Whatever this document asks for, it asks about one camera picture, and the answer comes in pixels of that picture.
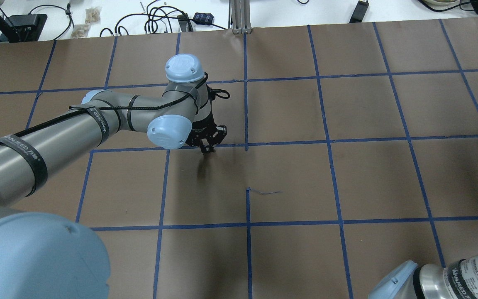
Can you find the aluminium frame post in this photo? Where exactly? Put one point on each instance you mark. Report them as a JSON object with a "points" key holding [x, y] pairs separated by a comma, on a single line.
{"points": [[239, 16]]}

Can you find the brown paper table cover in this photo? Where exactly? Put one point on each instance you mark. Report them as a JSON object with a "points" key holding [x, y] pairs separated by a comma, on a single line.
{"points": [[411, 79]]}

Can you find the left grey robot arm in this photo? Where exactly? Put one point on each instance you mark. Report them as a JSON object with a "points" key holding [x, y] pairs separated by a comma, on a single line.
{"points": [[48, 256]]}

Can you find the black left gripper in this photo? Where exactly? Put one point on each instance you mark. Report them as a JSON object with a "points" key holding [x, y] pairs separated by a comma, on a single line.
{"points": [[200, 130]]}

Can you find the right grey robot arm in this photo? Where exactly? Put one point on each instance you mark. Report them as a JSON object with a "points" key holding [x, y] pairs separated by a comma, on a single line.
{"points": [[442, 280]]}

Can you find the black power adapter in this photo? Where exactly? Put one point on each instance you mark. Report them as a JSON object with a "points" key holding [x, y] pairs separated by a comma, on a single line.
{"points": [[359, 11]]}

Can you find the black camera stand base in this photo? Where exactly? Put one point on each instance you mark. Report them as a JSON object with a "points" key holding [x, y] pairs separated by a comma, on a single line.
{"points": [[28, 27]]}

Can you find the bag of small parts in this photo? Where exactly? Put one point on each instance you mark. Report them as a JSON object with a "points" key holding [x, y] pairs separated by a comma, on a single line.
{"points": [[92, 15]]}

